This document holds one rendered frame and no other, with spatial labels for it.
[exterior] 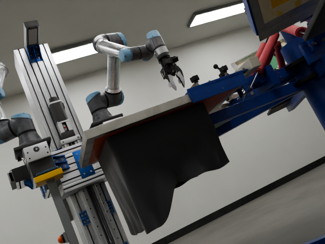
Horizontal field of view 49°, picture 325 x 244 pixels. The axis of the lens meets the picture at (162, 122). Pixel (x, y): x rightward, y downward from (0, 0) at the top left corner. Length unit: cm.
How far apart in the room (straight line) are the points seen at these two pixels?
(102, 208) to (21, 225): 318
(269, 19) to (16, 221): 458
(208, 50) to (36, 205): 399
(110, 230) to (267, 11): 160
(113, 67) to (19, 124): 71
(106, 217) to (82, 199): 19
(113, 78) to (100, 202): 84
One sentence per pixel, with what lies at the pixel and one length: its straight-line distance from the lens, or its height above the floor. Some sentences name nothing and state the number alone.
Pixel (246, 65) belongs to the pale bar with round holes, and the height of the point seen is 102.
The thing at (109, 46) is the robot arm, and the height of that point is 155.
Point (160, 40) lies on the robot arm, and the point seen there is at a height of 140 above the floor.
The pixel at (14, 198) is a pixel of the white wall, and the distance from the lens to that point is 555.
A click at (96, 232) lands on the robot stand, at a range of 239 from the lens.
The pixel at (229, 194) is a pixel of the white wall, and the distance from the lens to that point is 607.
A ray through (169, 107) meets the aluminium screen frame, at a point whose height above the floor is 96.
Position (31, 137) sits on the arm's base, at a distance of 234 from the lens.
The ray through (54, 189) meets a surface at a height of 88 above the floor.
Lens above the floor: 62
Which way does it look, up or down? 11 degrees up
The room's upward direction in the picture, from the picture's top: 25 degrees counter-clockwise
